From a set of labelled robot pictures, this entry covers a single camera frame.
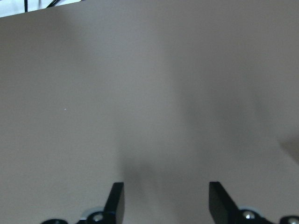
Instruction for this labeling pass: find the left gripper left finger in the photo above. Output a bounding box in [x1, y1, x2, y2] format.
[104, 182, 124, 224]

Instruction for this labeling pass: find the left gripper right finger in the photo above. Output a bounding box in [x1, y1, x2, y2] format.
[208, 182, 239, 224]

